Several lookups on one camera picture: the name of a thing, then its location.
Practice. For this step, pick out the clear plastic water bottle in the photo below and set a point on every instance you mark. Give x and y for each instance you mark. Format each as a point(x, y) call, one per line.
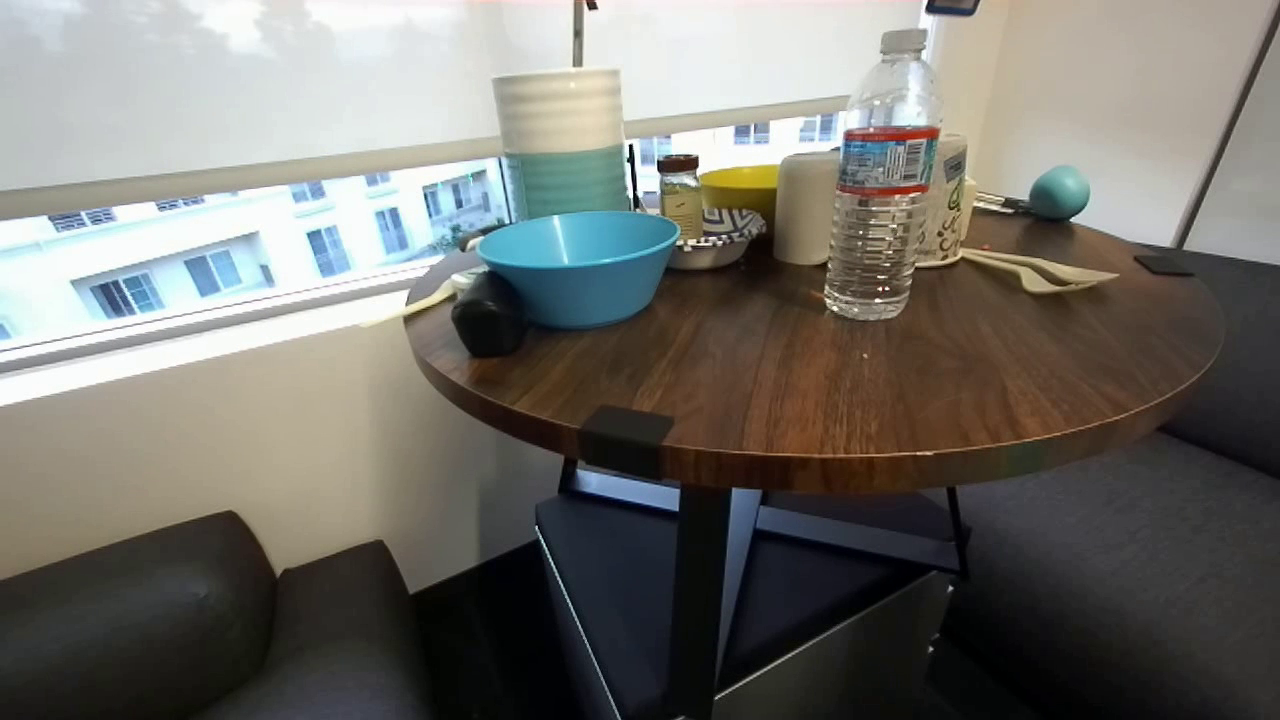
point(874, 224)

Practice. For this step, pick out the white window sill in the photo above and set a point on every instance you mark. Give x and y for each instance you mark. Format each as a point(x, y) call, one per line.
point(202, 341)

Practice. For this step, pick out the black table edge pad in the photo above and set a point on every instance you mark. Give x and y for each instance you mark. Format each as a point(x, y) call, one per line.
point(624, 434)

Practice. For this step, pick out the thin blind pull wand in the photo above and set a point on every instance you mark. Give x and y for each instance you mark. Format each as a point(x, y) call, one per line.
point(583, 32)

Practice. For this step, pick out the white and teal canister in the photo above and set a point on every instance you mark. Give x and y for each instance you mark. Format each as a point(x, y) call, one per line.
point(561, 122)

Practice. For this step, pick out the white roller blind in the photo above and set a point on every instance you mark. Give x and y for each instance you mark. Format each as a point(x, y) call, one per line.
point(265, 92)

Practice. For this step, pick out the small jar with dark lid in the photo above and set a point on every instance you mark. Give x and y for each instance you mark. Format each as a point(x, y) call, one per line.
point(681, 193)

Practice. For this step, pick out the black and white patterned bowl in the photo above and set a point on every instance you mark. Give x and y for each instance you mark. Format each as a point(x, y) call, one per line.
point(722, 241)

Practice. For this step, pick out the blue plastic bowl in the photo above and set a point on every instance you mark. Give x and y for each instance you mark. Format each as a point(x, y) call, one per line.
point(583, 272)

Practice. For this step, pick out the plain white cylinder cup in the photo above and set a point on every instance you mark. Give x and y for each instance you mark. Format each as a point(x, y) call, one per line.
point(805, 207)

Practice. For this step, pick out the black leather armchair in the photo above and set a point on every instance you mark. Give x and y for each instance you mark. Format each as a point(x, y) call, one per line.
point(133, 626)

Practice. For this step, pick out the teal ball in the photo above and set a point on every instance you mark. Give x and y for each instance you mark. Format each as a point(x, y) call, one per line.
point(1060, 193)

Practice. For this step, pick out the wooden spoon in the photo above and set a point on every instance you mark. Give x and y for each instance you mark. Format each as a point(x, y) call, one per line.
point(993, 263)

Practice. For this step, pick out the yellow bowl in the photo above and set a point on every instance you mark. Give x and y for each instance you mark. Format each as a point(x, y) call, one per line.
point(742, 187)

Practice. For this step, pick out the grey fabric sofa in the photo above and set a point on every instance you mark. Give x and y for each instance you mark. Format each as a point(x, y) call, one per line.
point(1132, 573)

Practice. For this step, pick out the wooden fork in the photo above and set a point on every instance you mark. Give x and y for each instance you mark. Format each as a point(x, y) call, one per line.
point(1065, 278)

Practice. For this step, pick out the white patterned label cup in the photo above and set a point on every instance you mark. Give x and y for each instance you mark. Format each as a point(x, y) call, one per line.
point(952, 200)

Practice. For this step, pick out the black metal table base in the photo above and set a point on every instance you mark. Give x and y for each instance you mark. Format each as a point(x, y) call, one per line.
point(698, 601)

